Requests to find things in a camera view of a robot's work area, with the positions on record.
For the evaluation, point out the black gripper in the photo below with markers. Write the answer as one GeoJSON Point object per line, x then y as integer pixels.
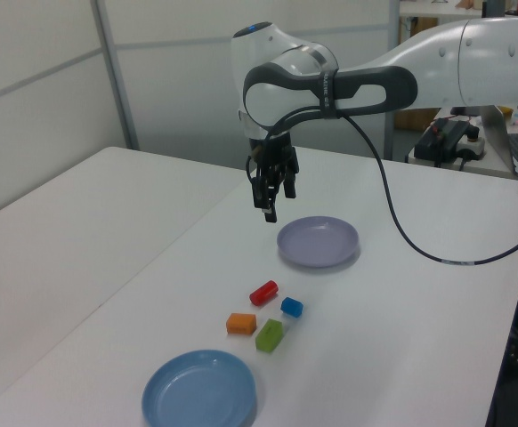
{"type": "Point", "coordinates": [281, 151]}

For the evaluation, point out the red cylinder block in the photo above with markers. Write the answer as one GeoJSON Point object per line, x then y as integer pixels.
{"type": "Point", "coordinates": [263, 292]}

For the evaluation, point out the blue block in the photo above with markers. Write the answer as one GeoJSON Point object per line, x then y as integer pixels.
{"type": "Point", "coordinates": [291, 307]}

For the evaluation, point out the orange block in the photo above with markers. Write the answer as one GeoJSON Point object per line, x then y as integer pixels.
{"type": "Point", "coordinates": [241, 324]}

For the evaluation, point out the green block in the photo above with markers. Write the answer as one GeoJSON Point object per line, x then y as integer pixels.
{"type": "Point", "coordinates": [269, 336]}

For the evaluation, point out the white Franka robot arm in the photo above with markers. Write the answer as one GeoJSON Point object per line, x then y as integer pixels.
{"type": "Point", "coordinates": [419, 58]}

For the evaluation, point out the purple plate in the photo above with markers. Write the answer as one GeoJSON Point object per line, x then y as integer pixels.
{"type": "Point", "coordinates": [317, 242]}

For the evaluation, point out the brown cardboard box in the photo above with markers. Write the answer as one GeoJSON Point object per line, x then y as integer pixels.
{"type": "Point", "coordinates": [412, 119]}

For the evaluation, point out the black control box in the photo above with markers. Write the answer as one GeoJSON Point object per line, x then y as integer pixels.
{"type": "Point", "coordinates": [437, 142]}

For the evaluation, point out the grey emergency stop button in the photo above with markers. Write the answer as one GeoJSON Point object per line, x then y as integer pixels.
{"type": "Point", "coordinates": [472, 149]}

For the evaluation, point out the blue plate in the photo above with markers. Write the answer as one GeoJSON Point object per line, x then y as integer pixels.
{"type": "Point", "coordinates": [196, 396]}

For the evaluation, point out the grey laptop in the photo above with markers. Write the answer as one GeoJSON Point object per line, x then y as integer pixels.
{"type": "Point", "coordinates": [497, 133]}

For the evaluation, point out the white desk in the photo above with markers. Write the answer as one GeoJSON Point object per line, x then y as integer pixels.
{"type": "Point", "coordinates": [446, 12]}

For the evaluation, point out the black monitor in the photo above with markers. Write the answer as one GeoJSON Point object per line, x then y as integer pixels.
{"type": "Point", "coordinates": [493, 8]}

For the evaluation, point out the wide grey partition post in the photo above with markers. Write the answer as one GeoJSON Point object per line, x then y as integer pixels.
{"type": "Point", "coordinates": [114, 75]}

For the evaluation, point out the narrow grey partition post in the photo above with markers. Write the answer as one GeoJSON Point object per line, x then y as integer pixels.
{"type": "Point", "coordinates": [394, 22]}

